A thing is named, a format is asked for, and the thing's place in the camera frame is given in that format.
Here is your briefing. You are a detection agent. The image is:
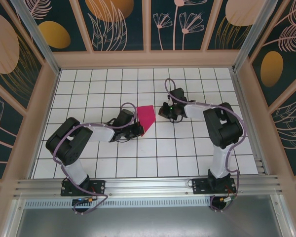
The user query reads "pink paper sheet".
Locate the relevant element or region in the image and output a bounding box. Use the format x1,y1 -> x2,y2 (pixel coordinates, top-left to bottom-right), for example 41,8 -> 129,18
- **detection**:
136,105 -> 156,137

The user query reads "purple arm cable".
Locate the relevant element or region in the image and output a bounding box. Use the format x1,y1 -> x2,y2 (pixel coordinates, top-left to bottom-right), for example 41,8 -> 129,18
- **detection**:
164,78 -> 249,213
53,102 -> 139,216

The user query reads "slotted grey cable duct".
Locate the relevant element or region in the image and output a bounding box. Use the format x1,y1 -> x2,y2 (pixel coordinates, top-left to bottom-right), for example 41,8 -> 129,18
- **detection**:
24,197 -> 213,208

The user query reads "aluminium mounting rail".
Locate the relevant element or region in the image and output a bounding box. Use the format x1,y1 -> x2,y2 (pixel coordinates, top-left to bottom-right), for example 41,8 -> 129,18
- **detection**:
13,174 -> 286,198

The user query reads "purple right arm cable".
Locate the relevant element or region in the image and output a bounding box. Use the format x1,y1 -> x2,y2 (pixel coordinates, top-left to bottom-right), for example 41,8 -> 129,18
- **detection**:
164,78 -> 249,213

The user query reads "aluminium frame post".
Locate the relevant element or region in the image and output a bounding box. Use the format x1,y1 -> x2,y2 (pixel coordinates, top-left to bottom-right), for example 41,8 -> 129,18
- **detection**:
9,0 -> 62,75
232,0 -> 280,73

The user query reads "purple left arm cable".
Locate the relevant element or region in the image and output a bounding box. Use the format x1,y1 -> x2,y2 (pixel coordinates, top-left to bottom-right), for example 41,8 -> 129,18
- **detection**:
53,102 -> 139,216

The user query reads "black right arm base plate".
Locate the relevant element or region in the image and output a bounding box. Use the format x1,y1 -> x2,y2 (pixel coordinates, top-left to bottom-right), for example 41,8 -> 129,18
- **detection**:
192,177 -> 237,196

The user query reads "aluminium side rail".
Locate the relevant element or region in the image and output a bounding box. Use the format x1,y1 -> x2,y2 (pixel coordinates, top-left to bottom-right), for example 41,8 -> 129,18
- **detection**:
230,69 -> 271,176

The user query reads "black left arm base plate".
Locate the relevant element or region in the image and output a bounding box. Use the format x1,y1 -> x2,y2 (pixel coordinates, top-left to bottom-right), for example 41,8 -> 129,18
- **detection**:
61,179 -> 106,197

